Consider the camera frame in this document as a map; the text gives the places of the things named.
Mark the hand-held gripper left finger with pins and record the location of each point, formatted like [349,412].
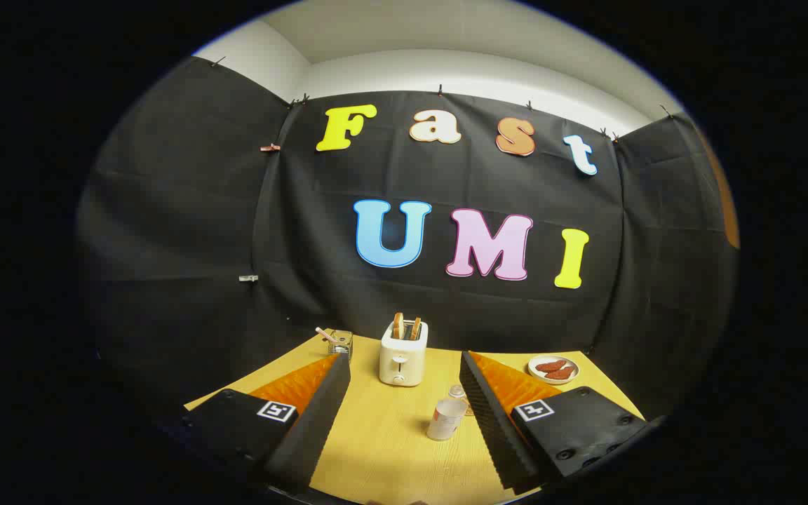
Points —
[320,414]

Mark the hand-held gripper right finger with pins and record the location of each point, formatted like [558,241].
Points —
[492,421]

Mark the clear juice bottle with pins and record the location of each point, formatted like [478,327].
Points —
[445,419]

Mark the white round plate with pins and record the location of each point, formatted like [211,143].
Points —
[534,372]

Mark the wooden table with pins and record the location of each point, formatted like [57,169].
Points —
[376,449]

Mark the pink striped straw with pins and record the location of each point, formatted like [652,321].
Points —
[325,334]

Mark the red heart-shaped cookie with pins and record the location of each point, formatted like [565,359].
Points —
[561,373]
[551,365]

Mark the cream toaster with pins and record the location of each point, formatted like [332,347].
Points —
[402,358]

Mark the toasted bread slice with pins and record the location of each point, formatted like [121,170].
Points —
[398,326]
[415,328]

